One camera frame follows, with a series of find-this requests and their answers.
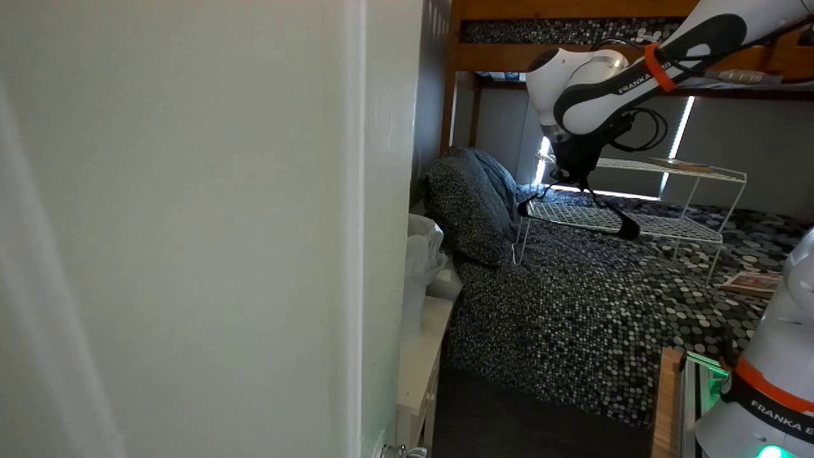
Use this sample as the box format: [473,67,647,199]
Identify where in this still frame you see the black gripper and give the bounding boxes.
[554,133,614,188]

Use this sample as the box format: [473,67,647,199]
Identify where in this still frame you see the white wire shoe rack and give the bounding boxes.
[511,154,750,275]

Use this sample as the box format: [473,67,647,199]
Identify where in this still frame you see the dotted black white bedspread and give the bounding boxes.
[442,194,810,427]

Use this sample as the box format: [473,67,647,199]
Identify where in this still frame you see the wooden bunk bed frame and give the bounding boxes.
[451,0,814,156]

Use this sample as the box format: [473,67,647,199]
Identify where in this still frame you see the dark dotted pillow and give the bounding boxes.
[426,151,514,267]

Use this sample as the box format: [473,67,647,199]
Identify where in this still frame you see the white plastic bag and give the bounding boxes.
[403,215,464,338]

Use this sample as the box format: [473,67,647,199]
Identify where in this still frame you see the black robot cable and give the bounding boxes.
[606,104,673,156]

